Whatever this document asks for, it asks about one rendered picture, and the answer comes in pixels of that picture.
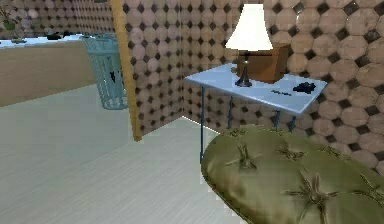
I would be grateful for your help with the pale blue side table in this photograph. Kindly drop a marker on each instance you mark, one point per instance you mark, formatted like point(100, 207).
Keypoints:
point(266, 91)

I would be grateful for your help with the brown cardboard box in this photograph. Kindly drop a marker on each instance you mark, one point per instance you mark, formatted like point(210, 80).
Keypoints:
point(266, 65)

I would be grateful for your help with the thin dark flat object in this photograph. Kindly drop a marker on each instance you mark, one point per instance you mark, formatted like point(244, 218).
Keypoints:
point(281, 92)

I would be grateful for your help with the teal mesh laundry basket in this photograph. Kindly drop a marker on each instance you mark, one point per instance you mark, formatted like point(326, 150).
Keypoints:
point(108, 71)

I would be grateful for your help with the white shade table lamp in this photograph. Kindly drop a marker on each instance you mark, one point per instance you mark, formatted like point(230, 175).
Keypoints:
point(249, 33)

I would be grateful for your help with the black lumpy small object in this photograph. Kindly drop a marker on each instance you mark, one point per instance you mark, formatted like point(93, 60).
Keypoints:
point(304, 87)

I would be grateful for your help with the green tufted ottoman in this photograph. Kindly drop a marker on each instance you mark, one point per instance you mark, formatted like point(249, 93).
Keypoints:
point(293, 180)

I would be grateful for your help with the beige counter with pale top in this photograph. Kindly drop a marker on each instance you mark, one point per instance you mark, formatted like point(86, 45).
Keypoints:
point(43, 68)

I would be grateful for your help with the black flat small object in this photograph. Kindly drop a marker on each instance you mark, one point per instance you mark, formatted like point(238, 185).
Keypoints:
point(53, 36)

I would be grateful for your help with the green house plant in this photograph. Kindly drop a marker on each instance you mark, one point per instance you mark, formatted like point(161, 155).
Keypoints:
point(8, 21)

